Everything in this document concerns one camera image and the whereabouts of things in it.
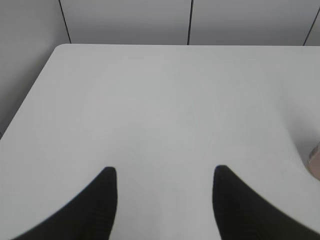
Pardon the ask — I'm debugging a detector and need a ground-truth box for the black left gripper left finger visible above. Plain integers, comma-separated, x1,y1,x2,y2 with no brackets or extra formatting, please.
15,167,118,240

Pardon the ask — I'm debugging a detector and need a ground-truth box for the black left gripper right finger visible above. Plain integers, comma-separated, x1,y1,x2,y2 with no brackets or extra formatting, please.
212,165,320,240

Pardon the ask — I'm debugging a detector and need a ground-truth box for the pink label tea bottle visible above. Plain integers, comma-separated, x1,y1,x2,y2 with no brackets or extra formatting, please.
307,143,320,180

